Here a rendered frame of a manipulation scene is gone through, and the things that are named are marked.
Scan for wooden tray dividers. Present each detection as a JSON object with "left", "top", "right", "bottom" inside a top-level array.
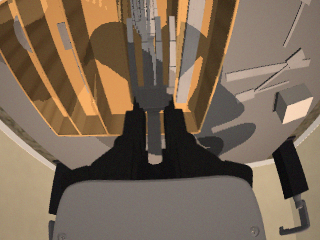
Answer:
[{"left": 0, "top": 0, "right": 239, "bottom": 136}]

